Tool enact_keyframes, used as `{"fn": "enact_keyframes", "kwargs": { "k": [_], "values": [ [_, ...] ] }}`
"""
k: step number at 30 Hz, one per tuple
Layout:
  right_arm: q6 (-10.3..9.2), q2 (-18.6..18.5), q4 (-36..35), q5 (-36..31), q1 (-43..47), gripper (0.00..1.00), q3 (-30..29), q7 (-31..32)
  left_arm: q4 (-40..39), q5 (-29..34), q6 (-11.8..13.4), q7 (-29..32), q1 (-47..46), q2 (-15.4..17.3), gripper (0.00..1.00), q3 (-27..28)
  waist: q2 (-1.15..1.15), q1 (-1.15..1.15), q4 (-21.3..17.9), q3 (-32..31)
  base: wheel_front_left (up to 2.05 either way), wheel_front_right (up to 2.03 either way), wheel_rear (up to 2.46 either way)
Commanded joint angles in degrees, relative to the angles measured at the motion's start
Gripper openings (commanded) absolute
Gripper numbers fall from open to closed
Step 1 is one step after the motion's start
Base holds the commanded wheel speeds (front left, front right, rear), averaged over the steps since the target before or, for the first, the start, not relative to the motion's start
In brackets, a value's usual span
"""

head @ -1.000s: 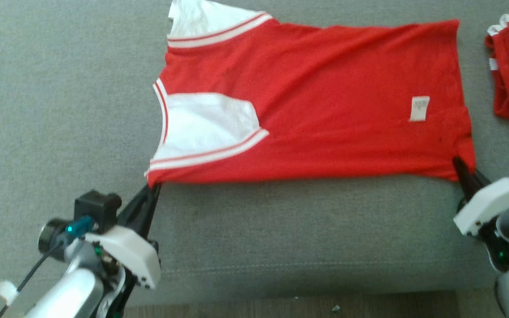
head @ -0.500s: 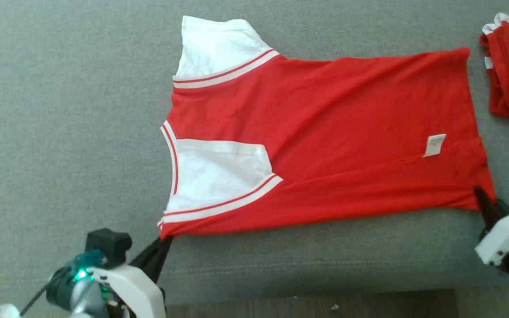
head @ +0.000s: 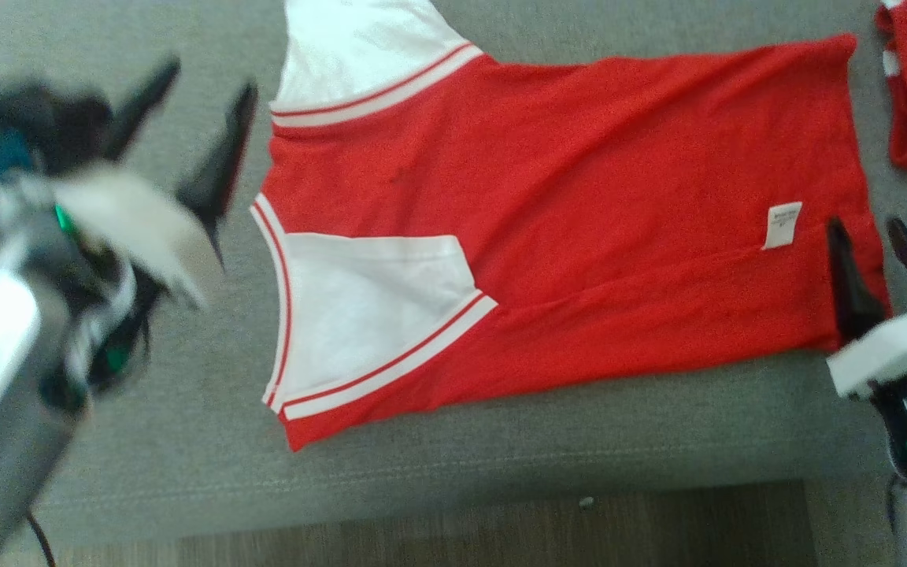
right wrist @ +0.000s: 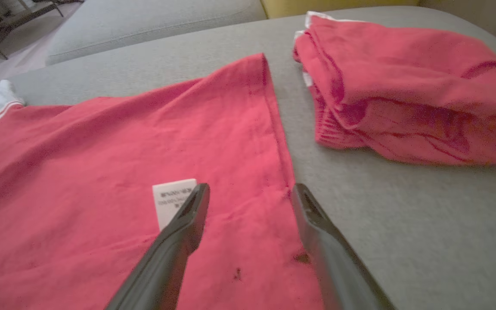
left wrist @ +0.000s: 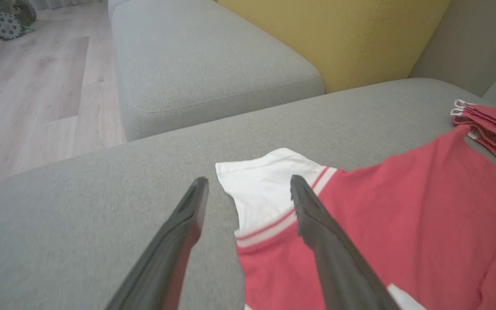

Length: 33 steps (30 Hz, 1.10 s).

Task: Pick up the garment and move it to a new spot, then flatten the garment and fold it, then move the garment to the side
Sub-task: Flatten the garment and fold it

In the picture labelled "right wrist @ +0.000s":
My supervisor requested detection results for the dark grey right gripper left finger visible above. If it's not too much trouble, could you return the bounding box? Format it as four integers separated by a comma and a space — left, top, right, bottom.
104, 183, 211, 310

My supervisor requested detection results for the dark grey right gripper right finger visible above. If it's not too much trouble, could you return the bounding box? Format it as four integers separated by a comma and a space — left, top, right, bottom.
291, 183, 397, 310

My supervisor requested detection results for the red basketball jersey number 23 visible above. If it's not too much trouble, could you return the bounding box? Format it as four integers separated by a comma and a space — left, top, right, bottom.
0, 53, 326, 310

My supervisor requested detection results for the red basketball shorts white trim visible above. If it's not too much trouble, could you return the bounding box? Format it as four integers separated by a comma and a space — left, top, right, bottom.
292, 11, 496, 168

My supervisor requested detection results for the yellow and grey fabric sofa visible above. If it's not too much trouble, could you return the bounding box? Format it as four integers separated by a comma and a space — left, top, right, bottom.
0, 0, 496, 310

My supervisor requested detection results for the oval grey coffee table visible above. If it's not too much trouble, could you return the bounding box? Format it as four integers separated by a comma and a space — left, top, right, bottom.
0, 0, 85, 61

